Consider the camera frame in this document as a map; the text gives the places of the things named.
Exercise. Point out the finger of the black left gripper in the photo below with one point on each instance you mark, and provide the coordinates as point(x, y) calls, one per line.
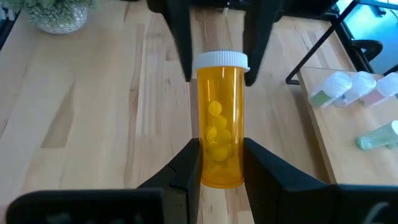
point(178, 37)
point(259, 40)

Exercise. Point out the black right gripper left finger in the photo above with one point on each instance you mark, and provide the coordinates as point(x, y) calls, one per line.
point(177, 193)

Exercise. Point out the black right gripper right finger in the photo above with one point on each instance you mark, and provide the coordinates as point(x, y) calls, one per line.
point(295, 199)

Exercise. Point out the orange pill bottle white cap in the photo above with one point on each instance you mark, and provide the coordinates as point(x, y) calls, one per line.
point(220, 124)

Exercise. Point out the white bottle green label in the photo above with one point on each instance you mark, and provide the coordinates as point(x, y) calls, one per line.
point(357, 87)
point(381, 91)
point(331, 90)

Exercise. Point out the teal pill bottle white cap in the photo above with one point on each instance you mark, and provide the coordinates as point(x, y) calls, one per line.
point(377, 137)

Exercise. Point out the wooden shelf black metal legs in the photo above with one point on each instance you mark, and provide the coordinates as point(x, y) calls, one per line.
point(351, 168)

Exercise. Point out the green artificial succulent plant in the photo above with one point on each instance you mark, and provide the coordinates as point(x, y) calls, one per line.
point(59, 14)

